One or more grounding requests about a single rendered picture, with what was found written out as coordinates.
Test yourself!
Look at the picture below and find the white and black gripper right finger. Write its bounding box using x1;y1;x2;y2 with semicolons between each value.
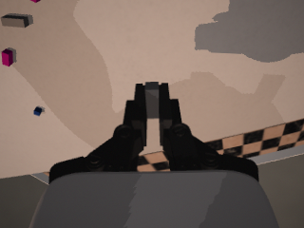
159;83;259;182

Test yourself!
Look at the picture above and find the small dark blue cube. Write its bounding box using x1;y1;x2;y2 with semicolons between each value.
33;106;42;116

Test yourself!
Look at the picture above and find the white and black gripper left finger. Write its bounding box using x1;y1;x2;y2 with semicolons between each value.
48;84;147;184

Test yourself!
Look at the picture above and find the grey rectangular block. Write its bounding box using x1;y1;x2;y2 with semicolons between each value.
0;15;29;28
145;82;159;119

